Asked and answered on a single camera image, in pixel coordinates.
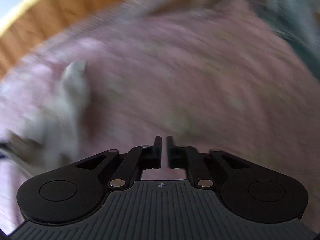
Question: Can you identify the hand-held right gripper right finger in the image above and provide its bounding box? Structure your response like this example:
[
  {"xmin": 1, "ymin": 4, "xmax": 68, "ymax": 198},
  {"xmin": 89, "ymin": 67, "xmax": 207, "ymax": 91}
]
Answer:
[{"xmin": 166, "ymin": 135, "xmax": 252, "ymax": 189}]

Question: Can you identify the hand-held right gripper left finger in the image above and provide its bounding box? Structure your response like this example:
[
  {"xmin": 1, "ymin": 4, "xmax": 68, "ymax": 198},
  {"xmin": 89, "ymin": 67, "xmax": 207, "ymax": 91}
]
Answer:
[{"xmin": 74, "ymin": 136, "xmax": 162, "ymax": 190}]

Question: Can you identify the striped light grey garment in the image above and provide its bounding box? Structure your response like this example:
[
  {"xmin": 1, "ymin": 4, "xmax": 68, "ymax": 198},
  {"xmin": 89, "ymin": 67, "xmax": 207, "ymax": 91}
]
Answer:
[{"xmin": 15, "ymin": 60, "xmax": 90, "ymax": 170}]

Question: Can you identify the pink bear print blanket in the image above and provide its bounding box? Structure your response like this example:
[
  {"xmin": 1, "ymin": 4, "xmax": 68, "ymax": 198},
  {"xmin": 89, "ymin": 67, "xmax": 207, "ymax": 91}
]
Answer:
[{"xmin": 0, "ymin": 0, "xmax": 320, "ymax": 233}]

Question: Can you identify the wooden headboard with gold trim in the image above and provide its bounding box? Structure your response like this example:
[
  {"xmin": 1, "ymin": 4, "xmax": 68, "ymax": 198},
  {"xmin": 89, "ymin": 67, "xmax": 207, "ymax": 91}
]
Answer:
[{"xmin": 0, "ymin": 0, "xmax": 175, "ymax": 80}]

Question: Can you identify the clear bubble wrap sheet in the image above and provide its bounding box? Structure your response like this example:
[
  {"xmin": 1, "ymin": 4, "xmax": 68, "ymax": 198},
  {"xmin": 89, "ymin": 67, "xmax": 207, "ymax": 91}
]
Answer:
[{"xmin": 250, "ymin": 0, "xmax": 320, "ymax": 80}]

